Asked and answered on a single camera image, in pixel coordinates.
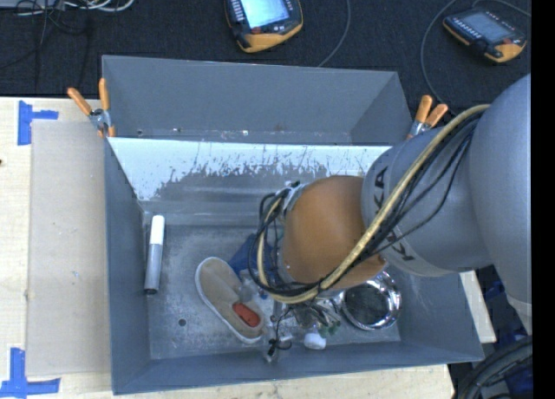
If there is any pale flat board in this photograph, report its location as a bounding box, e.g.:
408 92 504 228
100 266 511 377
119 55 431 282
24 119 114 379

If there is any grey metal bin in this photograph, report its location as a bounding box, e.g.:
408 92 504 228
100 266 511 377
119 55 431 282
101 54 486 396

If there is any small white lump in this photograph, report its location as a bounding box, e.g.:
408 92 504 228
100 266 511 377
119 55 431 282
303 331 328 351

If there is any beige slipper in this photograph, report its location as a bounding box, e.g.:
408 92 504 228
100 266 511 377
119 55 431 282
194 256 267 345

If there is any white and grey marker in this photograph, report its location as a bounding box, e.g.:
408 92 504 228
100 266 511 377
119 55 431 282
143 213 167 296

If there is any shiny metal bowl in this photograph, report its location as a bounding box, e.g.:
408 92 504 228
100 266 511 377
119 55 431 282
339 270 403 331

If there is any orange-red oval toy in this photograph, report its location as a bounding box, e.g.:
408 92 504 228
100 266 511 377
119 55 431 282
232 301 263 329

